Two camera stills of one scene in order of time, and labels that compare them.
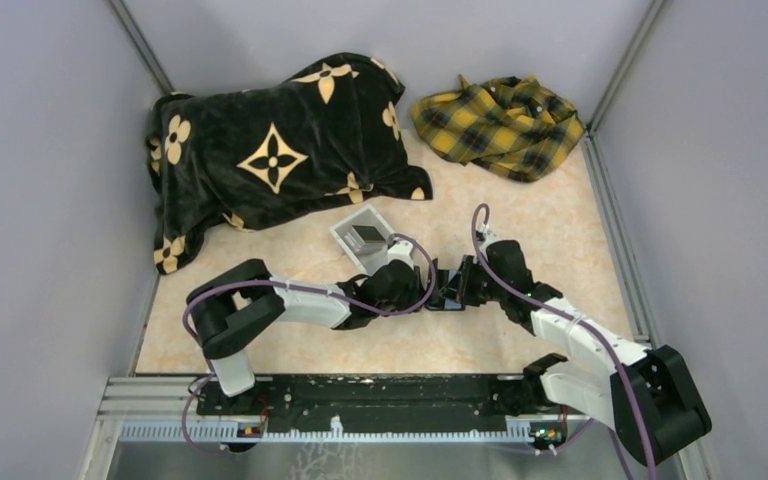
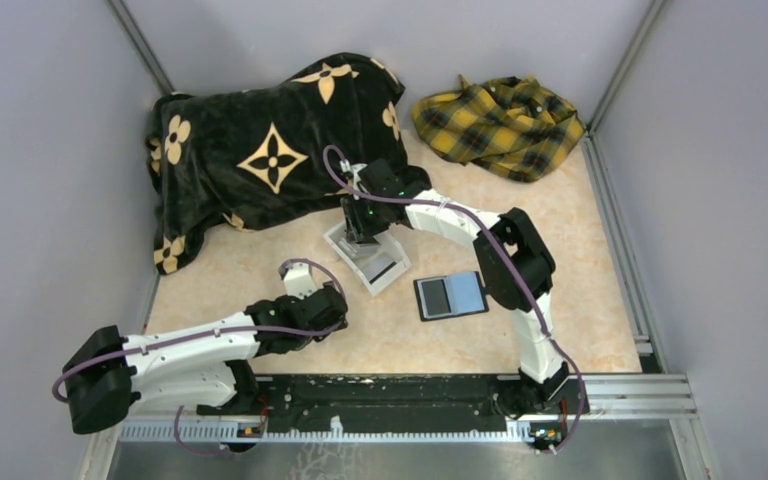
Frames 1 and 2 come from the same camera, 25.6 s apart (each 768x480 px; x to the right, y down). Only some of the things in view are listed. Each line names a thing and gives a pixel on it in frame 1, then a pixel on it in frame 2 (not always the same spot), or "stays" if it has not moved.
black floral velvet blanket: [241, 156] stays
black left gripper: [417, 292] -> [287, 300]
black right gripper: [470, 265] -> [356, 229]
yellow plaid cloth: [517, 128] stays
